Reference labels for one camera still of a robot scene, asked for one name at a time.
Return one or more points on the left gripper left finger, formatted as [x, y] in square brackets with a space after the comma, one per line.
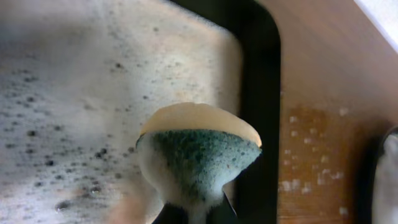
[171, 214]

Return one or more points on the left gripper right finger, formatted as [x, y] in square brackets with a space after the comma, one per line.
[223, 213]

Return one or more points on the green yellow sponge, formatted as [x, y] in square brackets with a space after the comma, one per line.
[189, 151]

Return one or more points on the black round tray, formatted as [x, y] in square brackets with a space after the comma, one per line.
[376, 185]

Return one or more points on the black rectangular soapy tray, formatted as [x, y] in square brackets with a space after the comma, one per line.
[80, 78]

